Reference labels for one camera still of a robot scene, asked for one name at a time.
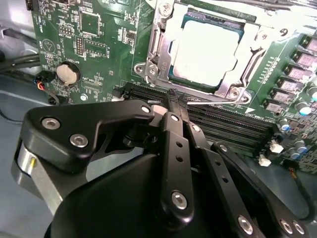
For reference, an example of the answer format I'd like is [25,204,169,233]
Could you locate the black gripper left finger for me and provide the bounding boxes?
[21,89,195,228]

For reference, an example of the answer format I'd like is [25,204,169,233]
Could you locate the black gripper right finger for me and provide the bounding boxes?
[179,95,310,238]

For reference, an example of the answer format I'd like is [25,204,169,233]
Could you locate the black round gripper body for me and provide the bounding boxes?
[44,151,238,238]

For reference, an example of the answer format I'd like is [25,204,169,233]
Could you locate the silver CPU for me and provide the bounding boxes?
[169,11,248,89]

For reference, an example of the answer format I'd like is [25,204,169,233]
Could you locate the metal socket cover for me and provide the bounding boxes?
[155,0,267,96]

